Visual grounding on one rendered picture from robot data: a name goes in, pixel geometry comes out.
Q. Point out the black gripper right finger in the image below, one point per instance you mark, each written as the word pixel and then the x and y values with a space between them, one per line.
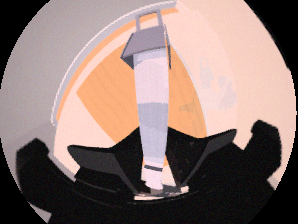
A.
pixel 185 153

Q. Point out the orange wooden board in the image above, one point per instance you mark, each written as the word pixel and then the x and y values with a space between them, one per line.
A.
pixel 109 96

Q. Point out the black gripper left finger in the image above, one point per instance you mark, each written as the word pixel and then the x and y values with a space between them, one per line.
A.
pixel 123 159

